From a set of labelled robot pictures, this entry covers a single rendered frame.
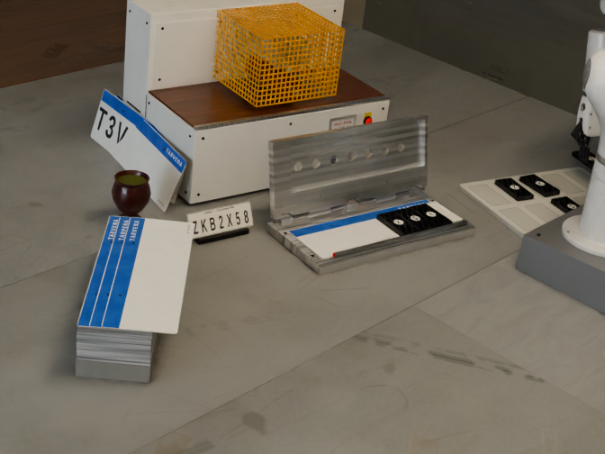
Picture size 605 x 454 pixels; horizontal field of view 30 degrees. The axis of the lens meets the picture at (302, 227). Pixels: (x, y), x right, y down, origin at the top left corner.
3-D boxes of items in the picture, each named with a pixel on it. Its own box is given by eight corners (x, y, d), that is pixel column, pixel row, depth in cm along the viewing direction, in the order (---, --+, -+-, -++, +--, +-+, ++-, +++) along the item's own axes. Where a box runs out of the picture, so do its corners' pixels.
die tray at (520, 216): (523, 239, 262) (524, 235, 262) (457, 187, 282) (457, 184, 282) (650, 216, 281) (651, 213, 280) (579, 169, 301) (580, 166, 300)
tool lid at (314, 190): (272, 141, 242) (267, 140, 244) (275, 226, 248) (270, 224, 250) (428, 114, 266) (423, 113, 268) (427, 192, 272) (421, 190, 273)
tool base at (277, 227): (319, 275, 237) (321, 260, 235) (266, 231, 251) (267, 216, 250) (474, 235, 261) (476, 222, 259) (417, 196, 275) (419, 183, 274)
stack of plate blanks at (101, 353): (149, 383, 198) (152, 332, 193) (75, 376, 197) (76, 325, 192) (171, 267, 233) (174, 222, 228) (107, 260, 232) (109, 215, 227)
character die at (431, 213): (436, 230, 257) (437, 225, 256) (409, 211, 263) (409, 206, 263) (451, 226, 259) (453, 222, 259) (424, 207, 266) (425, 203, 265)
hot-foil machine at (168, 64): (189, 208, 257) (201, 49, 239) (110, 138, 285) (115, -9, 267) (438, 158, 297) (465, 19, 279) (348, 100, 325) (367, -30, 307)
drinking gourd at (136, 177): (112, 232, 243) (114, 186, 238) (107, 213, 250) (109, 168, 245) (152, 231, 245) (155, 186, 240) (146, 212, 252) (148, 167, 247)
